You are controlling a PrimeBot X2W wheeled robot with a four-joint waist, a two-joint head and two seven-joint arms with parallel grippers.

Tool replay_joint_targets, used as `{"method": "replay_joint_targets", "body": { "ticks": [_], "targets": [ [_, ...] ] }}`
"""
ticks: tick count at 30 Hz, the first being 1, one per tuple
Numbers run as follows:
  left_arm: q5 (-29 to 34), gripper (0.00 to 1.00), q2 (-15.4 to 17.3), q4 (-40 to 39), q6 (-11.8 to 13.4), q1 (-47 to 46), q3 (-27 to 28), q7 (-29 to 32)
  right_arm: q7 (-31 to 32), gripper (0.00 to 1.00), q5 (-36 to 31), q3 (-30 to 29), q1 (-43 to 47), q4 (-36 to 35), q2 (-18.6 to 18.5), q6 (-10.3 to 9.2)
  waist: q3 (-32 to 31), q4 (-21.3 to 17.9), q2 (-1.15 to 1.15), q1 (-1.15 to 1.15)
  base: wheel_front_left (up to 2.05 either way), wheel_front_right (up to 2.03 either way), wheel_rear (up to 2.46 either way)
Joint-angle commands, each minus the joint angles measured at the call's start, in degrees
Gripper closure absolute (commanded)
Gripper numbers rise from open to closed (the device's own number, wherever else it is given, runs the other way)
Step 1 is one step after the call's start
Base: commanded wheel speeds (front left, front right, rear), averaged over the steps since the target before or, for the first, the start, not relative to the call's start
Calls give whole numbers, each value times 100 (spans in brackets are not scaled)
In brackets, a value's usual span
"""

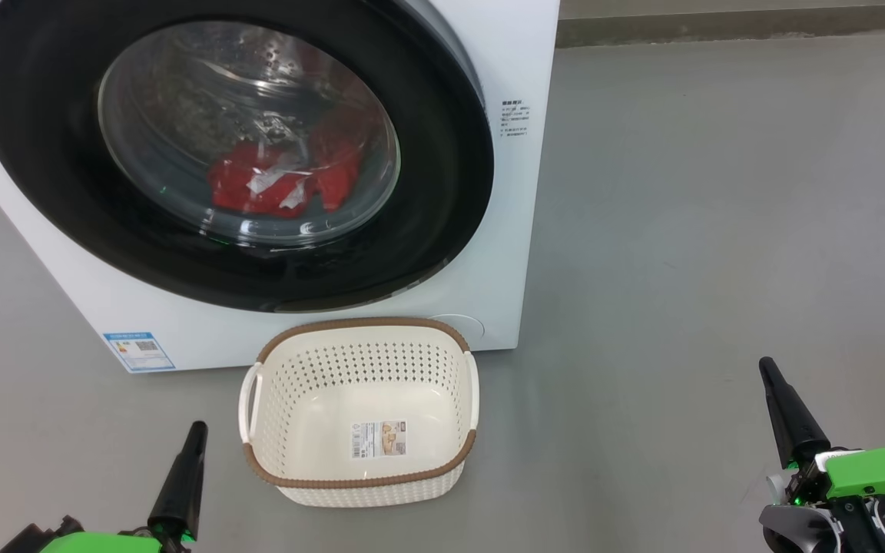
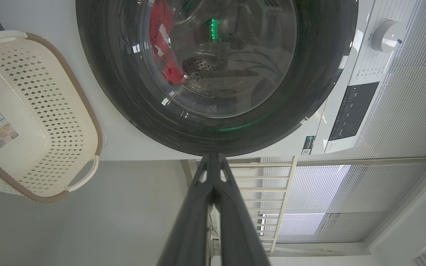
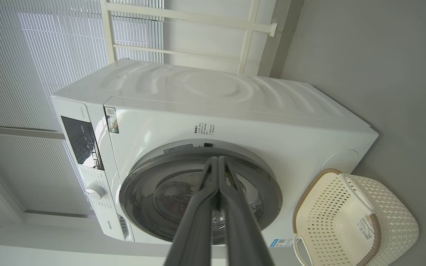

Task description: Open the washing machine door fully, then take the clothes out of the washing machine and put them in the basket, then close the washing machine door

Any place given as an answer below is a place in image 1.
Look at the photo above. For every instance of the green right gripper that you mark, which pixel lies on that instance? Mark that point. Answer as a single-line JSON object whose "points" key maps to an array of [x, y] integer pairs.
{"points": [[873, 468]]}

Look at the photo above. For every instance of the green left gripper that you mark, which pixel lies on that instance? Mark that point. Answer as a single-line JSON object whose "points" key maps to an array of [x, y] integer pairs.
{"points": [[97, 544]]}

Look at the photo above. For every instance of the red shorts white lining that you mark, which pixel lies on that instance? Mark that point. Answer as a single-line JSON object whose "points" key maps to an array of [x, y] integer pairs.
{"points": [[231, 188]]}

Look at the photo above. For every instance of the black washing machine door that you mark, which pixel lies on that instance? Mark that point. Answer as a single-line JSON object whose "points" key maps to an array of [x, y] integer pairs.
{"points": [[51, 177]]}

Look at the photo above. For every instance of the red jersey white lettering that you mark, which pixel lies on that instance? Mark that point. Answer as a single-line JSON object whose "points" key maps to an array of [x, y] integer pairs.
{"points": [[339, 173]]}

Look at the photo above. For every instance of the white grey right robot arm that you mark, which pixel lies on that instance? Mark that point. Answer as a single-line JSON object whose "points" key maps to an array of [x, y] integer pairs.
{"points": [[803, 530]]}

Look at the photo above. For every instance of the printed product label sticker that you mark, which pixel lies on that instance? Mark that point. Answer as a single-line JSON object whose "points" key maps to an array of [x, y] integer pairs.
{"points": [[379, 439]]}

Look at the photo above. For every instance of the cream perforated basket brown rim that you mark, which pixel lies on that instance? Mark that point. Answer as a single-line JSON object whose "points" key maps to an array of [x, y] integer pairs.
{"points": [[369, 399]]}

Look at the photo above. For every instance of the white front-load washing machine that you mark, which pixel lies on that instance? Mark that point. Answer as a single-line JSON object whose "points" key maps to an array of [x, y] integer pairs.
{"points": [[504, 253]]}

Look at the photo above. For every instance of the blue energy label sticker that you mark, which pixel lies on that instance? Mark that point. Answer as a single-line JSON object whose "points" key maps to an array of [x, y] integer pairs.
{"points": [[140, 352]]}

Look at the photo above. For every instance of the round white filter cover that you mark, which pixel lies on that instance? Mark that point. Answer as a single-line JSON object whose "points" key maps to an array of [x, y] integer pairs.
{"points": [[469, 326]]}

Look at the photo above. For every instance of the grey concrete wall skirting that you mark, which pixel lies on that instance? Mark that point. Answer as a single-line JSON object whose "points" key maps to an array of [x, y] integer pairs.
{"points": [[742, 27]]}

